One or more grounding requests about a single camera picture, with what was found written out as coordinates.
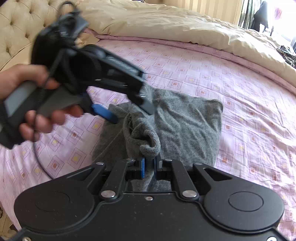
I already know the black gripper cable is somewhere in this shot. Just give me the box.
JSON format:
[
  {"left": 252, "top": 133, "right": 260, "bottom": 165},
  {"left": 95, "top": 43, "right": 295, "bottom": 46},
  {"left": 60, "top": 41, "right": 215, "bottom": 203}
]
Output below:
[{"left": 32, "top": 141, "right": 56, "bottom": 181}]

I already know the dark patterned clothes pile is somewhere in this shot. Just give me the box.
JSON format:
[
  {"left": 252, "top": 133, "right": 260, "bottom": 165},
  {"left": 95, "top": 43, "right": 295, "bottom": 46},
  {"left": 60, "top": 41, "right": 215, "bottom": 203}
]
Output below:
[{"left": 276, "top": 46, "right": 296, "bottom": 68}]

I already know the grey argyle sweater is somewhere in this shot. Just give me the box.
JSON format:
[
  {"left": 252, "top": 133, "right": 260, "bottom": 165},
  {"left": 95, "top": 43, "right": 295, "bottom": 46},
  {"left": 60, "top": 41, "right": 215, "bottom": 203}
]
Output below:
[{"left": 92, "top": 86, "right": 223, "bottom": 192}]

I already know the pink patterned bed sheet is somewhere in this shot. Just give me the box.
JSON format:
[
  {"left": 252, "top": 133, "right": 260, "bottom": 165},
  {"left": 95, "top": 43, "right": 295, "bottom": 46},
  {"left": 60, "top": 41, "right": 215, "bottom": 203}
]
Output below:
[{"left": 1, "top": 33, "right": 295, "bottom": 240}]

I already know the beige tufted headboard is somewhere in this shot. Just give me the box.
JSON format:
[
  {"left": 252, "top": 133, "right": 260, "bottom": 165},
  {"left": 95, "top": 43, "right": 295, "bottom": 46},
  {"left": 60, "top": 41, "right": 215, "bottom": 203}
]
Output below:
[{"left": 1, "top": 0, "right": 62, "bottom": 68}]

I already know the green striped curtain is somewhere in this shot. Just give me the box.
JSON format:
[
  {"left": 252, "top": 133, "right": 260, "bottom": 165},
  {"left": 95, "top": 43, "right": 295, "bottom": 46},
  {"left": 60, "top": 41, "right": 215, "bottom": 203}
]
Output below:
[{"left": 238, "top": 0, "right": 257, "bottom": 29}]

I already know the beige duvet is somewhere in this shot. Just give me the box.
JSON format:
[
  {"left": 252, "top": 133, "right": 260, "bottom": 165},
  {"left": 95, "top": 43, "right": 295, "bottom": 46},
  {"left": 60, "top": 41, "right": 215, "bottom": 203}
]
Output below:
[{"left": 76, "top": 1, "right": 295, "bottom": 82}]

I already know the person's left hand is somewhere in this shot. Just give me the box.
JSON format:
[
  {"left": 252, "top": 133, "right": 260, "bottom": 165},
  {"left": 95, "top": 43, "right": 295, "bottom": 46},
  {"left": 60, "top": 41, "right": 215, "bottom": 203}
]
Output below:
[{"left": 0, "top": 64, "right": 84, "bottom": 143}]

